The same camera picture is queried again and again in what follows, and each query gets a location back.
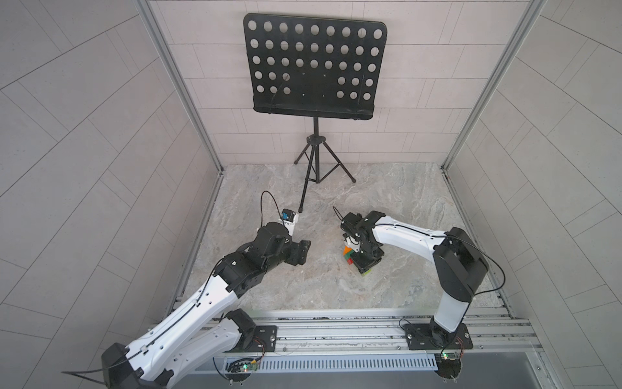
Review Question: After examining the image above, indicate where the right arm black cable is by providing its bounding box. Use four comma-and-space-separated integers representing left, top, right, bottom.
446, 232, 506, 298

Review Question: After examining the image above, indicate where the right green circuit board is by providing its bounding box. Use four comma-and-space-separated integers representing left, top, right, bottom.
434, 353, 462, 381

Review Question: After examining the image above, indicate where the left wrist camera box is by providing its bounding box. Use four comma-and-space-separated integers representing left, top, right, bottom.
281, 208, 299, 236

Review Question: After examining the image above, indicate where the left green circuit board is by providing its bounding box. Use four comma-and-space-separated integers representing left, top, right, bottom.
225, 358, 260, 383

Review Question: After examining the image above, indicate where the black perforated music stand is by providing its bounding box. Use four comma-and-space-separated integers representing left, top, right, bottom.
243, 13, 388, 184

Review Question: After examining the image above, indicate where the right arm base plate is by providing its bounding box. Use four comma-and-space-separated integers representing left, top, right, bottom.
400, 320, 473, 350

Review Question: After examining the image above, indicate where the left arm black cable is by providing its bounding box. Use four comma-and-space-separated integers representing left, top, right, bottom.
62, 349, 147, 387

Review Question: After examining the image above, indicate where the aluminium mounting rail frame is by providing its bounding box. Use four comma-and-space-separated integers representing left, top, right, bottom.
125, 308, 555, 389

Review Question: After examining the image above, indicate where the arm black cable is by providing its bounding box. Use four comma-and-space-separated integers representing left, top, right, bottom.
62, 349, 147, 387
446, 232, 506, 298

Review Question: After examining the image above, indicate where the green circuit board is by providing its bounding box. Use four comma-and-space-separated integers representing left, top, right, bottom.
434, 353, 462, 381
225, 358, 260, 383

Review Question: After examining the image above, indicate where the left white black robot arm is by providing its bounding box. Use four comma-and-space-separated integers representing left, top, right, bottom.
101, 222, 311, 388

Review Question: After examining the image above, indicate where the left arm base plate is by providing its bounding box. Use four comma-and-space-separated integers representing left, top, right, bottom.
228, 326, 278, 353

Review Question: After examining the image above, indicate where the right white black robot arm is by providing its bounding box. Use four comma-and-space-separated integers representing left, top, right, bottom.
340, 211, 489, 335

